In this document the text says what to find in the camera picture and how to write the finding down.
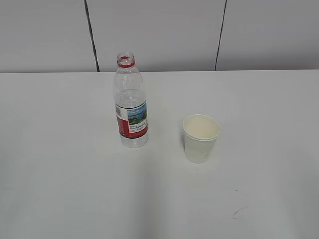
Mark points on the white paper cup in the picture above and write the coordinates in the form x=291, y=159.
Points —
x=200, y=135

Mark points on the clear plastic water bottle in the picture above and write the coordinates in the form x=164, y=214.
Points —
x=130, y=102

